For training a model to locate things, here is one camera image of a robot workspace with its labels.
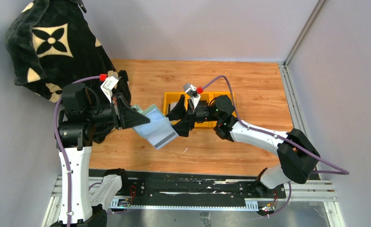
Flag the silver magstripe credit card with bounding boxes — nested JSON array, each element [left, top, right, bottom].
[[147, 131, 179, 150]]

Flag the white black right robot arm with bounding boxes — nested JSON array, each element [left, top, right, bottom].
[[166, 94, 319, 194]]

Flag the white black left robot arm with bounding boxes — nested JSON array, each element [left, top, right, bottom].
[[54, 83, 149, 227]]

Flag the yellow left plastic bin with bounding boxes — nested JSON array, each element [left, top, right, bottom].
[[162, 92, 188, 115]]

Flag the yellow middle plastic bin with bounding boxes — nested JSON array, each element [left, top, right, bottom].
[[184, 92, 212, 129]]

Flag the black cream floral blanket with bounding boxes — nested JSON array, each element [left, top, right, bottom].
[[5, 0, 131, 104]]

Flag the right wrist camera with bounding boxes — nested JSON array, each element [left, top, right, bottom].
[[183, 83, 201, 109]]

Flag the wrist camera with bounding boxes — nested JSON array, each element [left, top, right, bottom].
[[100, 75, 120, 103], [183, 83, 201, 109]]

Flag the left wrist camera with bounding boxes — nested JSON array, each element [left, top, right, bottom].
[[100, 75, 120, 103]]

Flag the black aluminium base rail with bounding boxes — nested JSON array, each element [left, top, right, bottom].
[[52, 168, 338, 217]]

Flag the aluminium corner frame post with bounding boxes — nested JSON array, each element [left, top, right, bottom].
[[279, 0, 328, 181]]

